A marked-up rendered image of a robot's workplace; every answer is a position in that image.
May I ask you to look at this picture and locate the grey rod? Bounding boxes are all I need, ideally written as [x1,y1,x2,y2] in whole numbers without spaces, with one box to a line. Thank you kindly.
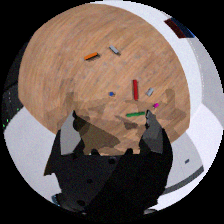
[147,88,154,96]
[109,45,119,54]

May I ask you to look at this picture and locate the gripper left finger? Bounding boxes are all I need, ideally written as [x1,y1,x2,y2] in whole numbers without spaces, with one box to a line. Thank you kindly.
[51,110,85,190]

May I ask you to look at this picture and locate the orange rod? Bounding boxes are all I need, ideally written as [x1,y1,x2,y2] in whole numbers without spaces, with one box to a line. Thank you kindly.
[84,52,98,60]

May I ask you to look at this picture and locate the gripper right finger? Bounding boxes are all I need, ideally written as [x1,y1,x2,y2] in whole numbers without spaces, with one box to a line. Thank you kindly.
[138,110,173,187]

